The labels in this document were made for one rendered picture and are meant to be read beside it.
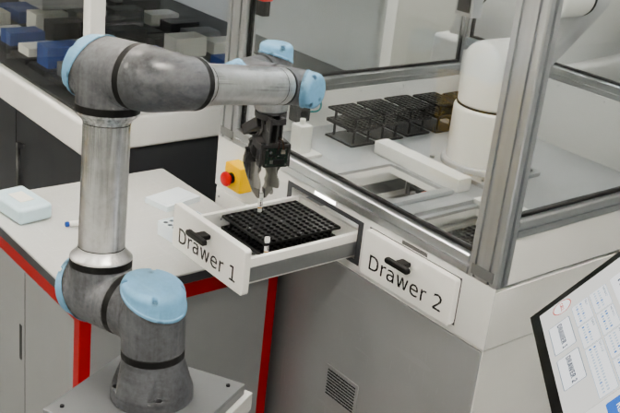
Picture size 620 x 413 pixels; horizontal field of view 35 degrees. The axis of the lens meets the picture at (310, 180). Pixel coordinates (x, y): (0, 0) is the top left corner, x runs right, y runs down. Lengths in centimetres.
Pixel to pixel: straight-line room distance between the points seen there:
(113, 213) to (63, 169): 144
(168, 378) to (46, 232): 84
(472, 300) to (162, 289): 69
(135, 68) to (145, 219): 102
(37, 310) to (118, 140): 83
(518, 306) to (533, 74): 52
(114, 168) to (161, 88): 20
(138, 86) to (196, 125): 146
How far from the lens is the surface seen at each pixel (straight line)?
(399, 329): 230
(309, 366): 260
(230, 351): 259
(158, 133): 304
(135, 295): 175
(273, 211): 239
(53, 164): 330
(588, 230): 225
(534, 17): 190
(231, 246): 215
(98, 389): 191
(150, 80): 166
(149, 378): 181
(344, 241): 232
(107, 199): 179
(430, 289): 216
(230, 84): 177
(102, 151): 177
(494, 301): 208
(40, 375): 259
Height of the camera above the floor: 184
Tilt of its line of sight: 21 degrees down
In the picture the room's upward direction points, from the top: 6 degrees clockwise
